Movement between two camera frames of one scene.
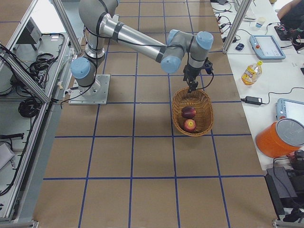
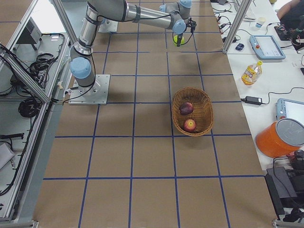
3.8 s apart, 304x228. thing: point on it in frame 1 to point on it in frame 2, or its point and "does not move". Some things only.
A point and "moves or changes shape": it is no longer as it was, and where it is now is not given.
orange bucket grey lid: x=281 y=138 does not move
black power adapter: x=252 y=100 does not move
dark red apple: x=188 y=112 moves or changes shape
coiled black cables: x=29 y=107 does not move
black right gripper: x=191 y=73 to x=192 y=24
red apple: x=189 y=125 does not move
